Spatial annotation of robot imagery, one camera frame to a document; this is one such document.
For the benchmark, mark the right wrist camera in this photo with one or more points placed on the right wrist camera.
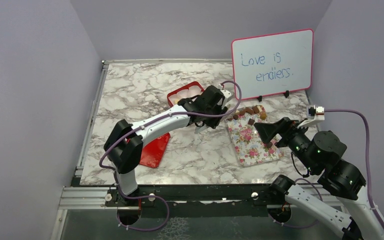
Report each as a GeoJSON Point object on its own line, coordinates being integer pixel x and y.
{"type": "Point", "coordinates": [315, 115]}

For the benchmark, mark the caramel swirl chocolate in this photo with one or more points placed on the caramel swirl chocolate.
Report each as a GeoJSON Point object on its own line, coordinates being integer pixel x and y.
{"type": "Point", "coordinates": [263, 116]}

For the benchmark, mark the red box lid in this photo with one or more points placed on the red box lid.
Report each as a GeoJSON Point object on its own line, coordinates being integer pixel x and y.
{"type": "Point", "coordinates": [152, 154]}

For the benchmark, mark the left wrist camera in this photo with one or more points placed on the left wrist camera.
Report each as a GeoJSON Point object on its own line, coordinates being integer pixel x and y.
{"type": "Point", "coordinates": [227, 97]}

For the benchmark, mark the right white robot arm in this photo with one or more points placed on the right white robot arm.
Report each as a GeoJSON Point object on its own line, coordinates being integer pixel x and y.
{"type": "Point", "coordinates": [322, 156]}

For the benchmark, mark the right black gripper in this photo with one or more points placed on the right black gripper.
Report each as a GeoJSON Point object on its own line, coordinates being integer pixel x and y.
{"type": "Point", "coordinates": [267, 130]}

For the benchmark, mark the dark square chocolate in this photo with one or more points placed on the dark square chocolate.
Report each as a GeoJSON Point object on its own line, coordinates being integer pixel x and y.
{"type": "Point", "coordinates": [251, 122]}

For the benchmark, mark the floral serving tray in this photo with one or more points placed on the floral serving tray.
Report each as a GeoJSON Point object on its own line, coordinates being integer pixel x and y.
{"type": "Point", "coordinates": [247, 143]}

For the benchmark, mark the pink framed whiteboard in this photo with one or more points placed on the pink framed whiteboard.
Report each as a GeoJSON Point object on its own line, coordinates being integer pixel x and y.
{"type": "Point", "coordinates": [272, 64]}

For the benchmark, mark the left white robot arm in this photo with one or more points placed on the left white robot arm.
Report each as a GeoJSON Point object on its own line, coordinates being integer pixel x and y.
{"type": "Point", "coordinates": [126, 141]}

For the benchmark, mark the red chocolate box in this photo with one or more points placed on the red chocolate box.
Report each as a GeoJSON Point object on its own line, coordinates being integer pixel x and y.
{"type": "Point", "coordinates": [187, 91]}

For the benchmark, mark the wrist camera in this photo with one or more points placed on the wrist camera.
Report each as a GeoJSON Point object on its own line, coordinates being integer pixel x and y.
{"type": "Point", "coordinates": [315, 115]}
{"type": "Point", "coordinates": [227, 97]}

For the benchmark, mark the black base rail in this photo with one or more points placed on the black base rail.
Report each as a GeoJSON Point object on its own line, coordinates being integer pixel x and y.
{"type": "Point", "coordinates": [196, 201]}

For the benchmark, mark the metal serving tongs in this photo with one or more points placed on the metal serving tongs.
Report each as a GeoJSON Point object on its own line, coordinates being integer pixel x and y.
{"type": "Point", "coordinates": [199, 129]}

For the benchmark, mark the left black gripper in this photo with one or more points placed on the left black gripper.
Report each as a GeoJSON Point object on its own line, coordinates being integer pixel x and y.
{"type": "Point", "coordinates": [211, 123]}

